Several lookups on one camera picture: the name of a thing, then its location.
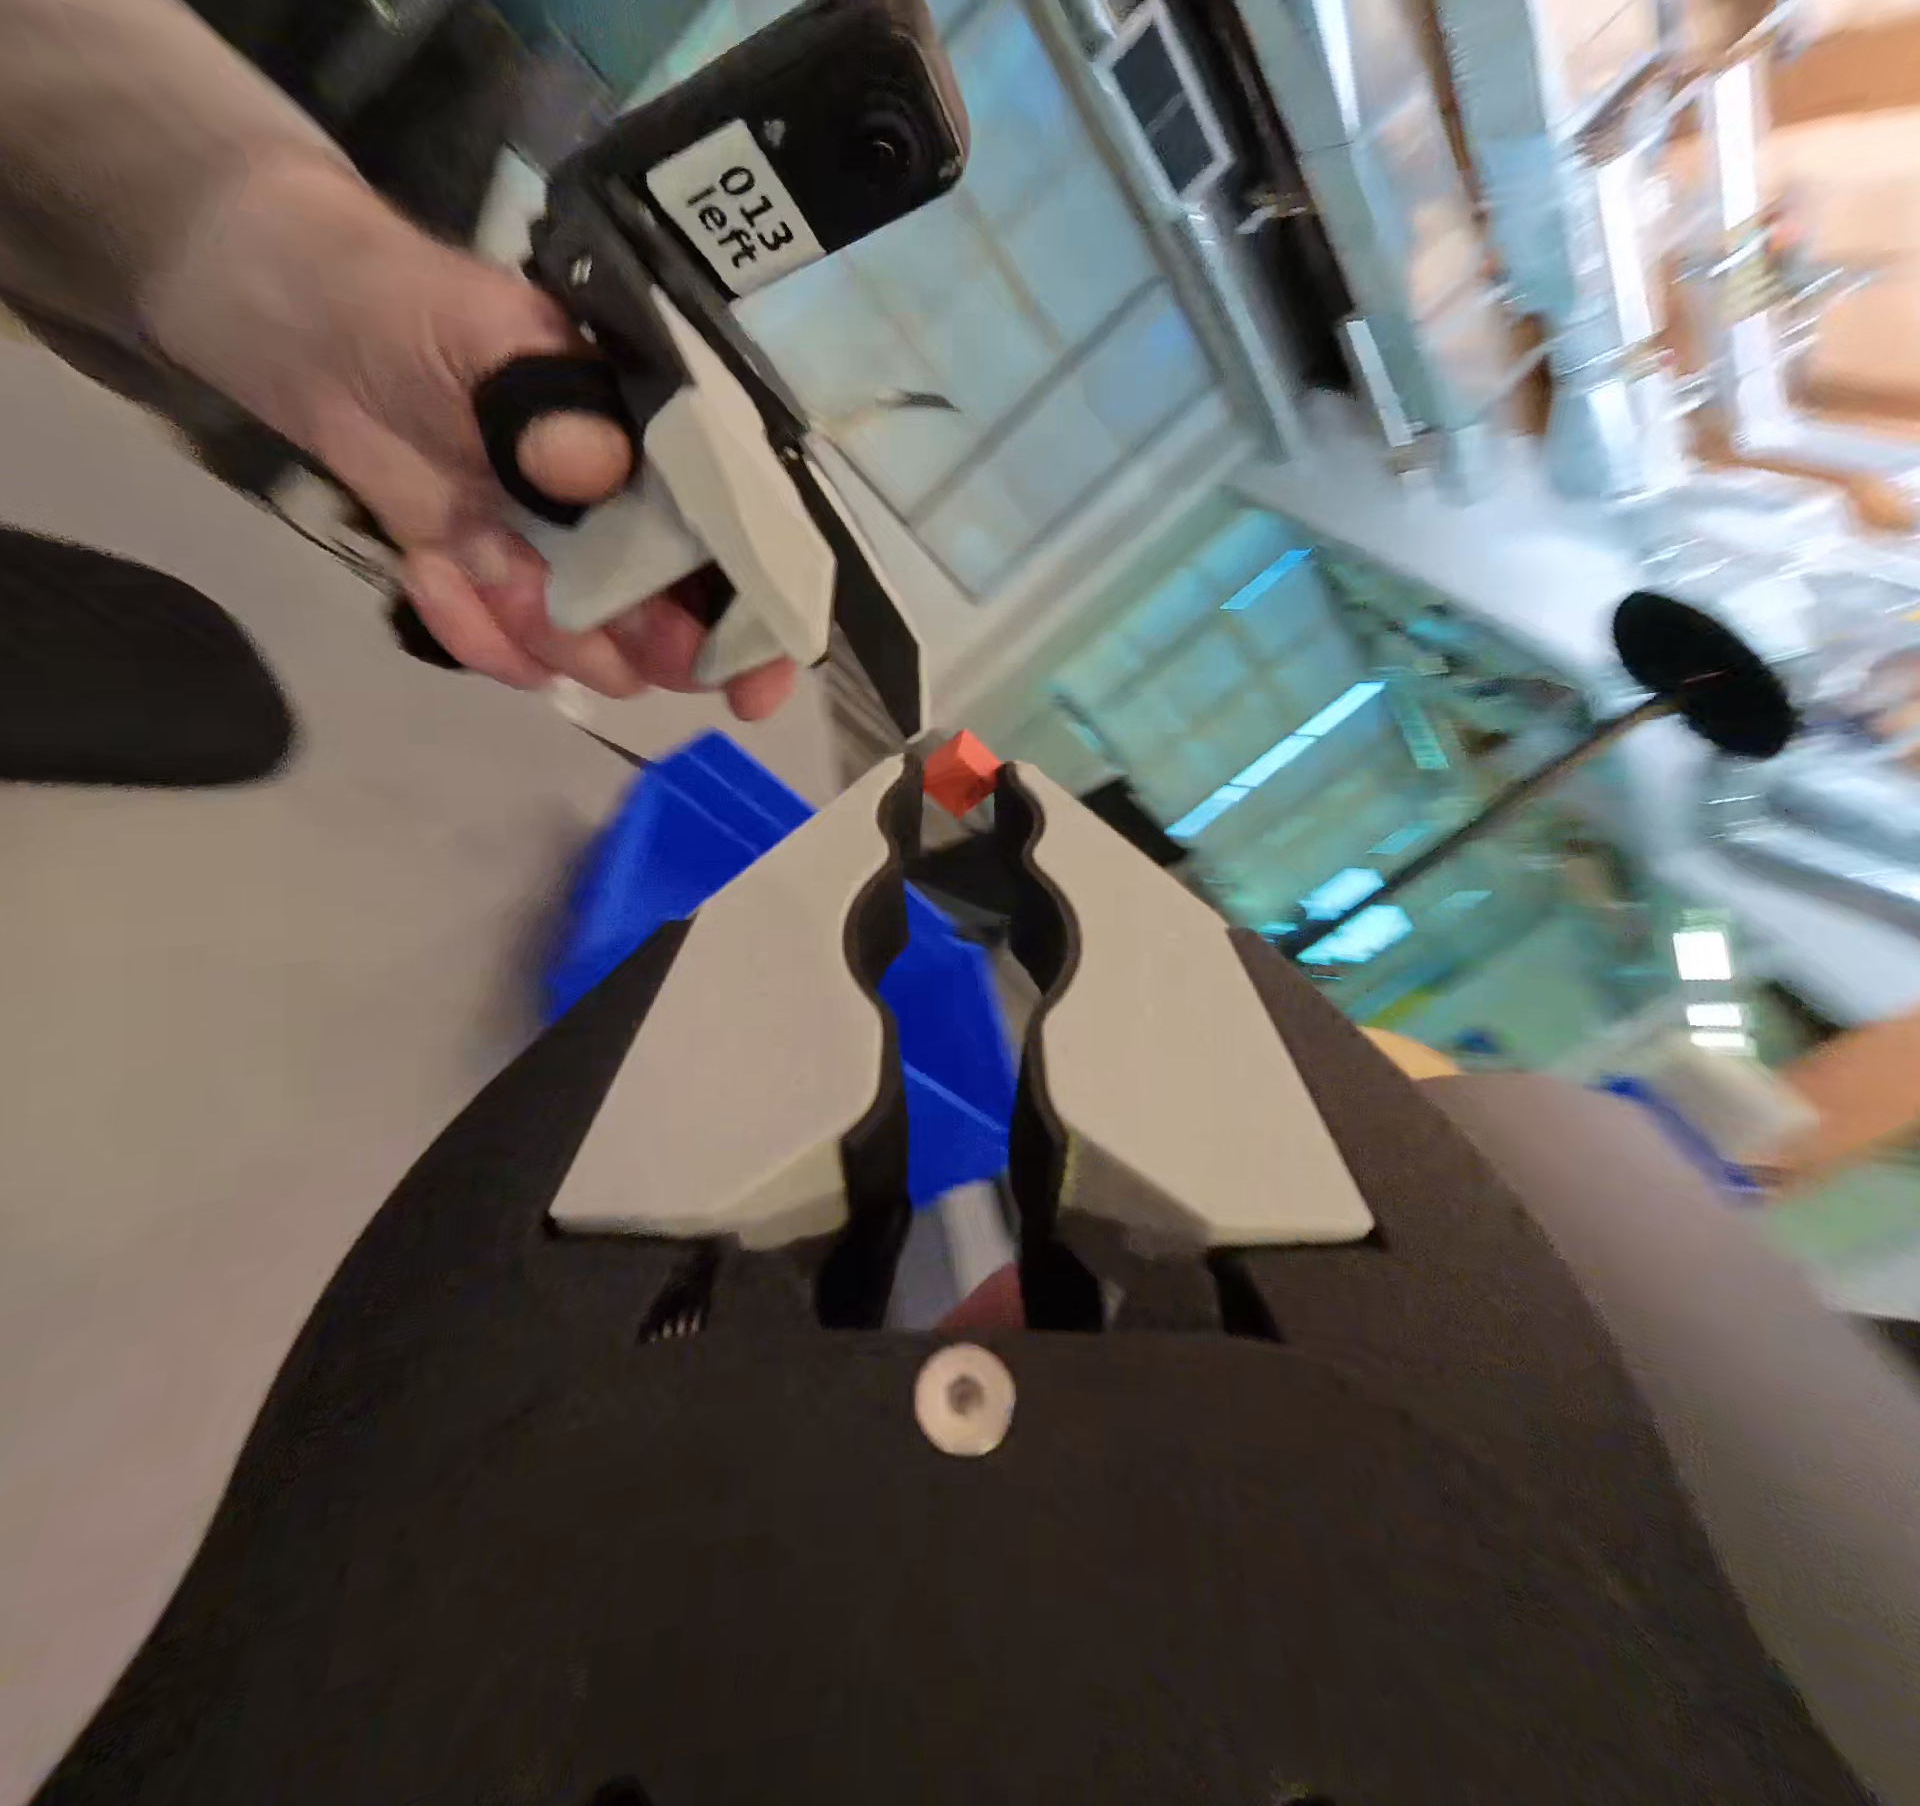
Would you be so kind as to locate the black disc on pole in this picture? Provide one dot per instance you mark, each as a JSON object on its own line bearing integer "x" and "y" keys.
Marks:
{"x": 1704, "y": 675}

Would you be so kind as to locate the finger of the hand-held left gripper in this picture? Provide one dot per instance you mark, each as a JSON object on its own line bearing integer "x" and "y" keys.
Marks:
{"x": 877, "y": 636}

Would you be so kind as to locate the person's left forearm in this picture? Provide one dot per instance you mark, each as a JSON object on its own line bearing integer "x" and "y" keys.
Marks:
{"x": 119, "y": 110}

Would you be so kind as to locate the silver metal cylinder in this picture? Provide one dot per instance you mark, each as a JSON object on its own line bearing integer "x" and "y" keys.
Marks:
{"x": 960, "y": 1259}

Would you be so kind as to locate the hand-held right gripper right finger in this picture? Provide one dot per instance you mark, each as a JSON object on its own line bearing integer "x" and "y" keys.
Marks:
{"x": 1184, "y": 1070}

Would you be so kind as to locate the small red cube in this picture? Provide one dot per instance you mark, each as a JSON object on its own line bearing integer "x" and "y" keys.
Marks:
{"x": 960, "y": 769}

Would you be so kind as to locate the blue plastic bin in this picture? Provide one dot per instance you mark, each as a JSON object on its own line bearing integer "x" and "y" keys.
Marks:
{"x": 704, "y": 822}

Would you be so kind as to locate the black round pad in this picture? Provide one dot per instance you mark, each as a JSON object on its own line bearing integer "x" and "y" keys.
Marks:
{"x": 119, "y": 664}

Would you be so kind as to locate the person's left hand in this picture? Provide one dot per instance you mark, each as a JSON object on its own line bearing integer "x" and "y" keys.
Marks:
{"x": 358, "y": 381}

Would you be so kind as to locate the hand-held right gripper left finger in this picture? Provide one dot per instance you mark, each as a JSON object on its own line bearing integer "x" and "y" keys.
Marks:
{"x": 734, "y": 1070}

